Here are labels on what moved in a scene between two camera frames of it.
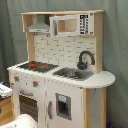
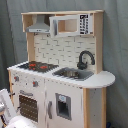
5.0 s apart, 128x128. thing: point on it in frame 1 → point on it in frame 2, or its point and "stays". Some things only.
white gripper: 5,92 → 7,107
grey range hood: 40,26 stays
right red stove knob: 35,83 stays
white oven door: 30,101 stays
